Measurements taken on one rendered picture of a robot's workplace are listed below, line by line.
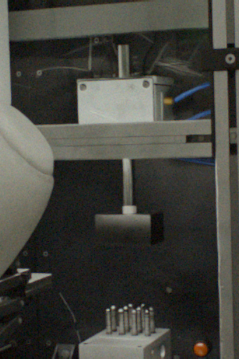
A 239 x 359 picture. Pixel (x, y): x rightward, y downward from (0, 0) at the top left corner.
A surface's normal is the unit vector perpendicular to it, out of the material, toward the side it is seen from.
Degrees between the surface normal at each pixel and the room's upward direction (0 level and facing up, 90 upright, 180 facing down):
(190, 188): 90
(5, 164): 89
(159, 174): 90
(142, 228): 90
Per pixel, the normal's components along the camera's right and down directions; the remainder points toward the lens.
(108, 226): -0.35, 0.06
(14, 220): 0.62, 0.50
